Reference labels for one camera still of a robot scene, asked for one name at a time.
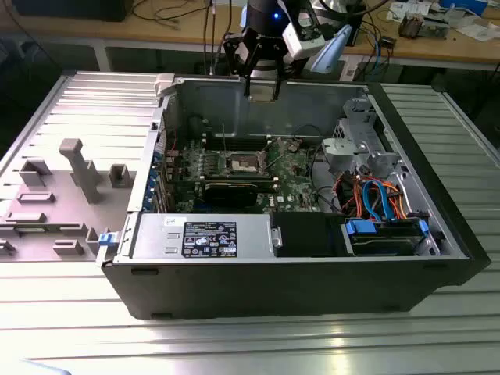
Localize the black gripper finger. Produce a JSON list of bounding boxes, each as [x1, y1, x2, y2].
[[273, 41, 304, 100], [224, 31, 262, 98]]

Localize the silver CPU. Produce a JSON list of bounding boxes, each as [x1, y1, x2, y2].
[[249, 86, 277, 103]]

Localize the metal socket cover frame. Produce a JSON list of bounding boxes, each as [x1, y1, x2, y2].
[[260, 137, 289, 175]]

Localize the CPU socket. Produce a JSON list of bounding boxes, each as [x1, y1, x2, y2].
[[224, 150, 270, 177]]

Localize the pale plastic case latch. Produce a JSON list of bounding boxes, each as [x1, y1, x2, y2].
[[154, 73, 177, 98]]

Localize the black upright box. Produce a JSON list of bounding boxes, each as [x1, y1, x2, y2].
[[347, 15, 366, 48]]

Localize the green motherboard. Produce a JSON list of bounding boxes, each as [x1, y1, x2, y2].
[[162, 134, 325, 214]]

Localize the silver metal drive cage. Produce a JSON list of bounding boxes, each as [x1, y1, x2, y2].
[[322, 97, 403, 180]]

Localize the black graphics card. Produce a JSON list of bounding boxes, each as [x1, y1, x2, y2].
[[202, 181, 259, 208]]

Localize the white printed cards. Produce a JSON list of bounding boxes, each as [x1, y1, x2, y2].
[[386, 0, 419, 20]]

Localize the brown copper heatsink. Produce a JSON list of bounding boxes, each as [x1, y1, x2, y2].
[[398, 11, 426, 40]]

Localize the black plastic bay shroud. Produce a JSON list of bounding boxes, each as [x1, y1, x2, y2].
[[271, 212, 345, 259]]

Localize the wooden desk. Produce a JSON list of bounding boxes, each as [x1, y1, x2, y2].
[[0, 0, 500, 73]]

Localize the grey metal device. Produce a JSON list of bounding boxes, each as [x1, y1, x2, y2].
[[423, 9, 450, 40]]

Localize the grey power supply unit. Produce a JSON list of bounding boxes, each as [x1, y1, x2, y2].
[[132, 212, 283, 261]]

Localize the hard disk in blue carrier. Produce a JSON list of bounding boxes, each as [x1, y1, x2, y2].
[[341, 218, 430, 257]]

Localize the dark box on desk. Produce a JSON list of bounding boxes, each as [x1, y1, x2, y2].
[[11, 0, 136, 23]]

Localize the black PC case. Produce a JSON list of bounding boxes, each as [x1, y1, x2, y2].
[[95, 73, 492, 321]]

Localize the white paper sheet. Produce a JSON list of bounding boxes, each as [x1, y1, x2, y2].
[[455, 21, 500, 44]]

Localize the grey parts rack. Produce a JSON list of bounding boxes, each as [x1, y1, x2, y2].
[[0, 138, 136, 263]]

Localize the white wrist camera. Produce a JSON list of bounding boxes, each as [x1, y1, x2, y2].
[[281, 7, 329, 62]]

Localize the orange wire bundle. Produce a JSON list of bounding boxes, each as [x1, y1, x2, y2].
[[377, 177, 413, 220], [335, 175, 366, 214]]

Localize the blue flat data cable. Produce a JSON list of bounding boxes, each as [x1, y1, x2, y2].
[[378, 177, 395, 223], [361, 177, 382, 222]]

